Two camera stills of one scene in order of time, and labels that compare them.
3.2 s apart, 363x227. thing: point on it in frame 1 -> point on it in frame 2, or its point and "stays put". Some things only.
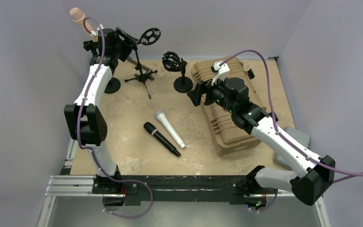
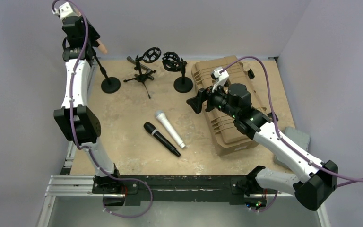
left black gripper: (128, 43) -> (93, 35)
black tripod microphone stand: (149, 37) -> (151, 55)
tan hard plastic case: (229, 137) stays put
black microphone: (151, 129) stays put
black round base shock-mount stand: (172, 62) stays put
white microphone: (160, 115) stays put
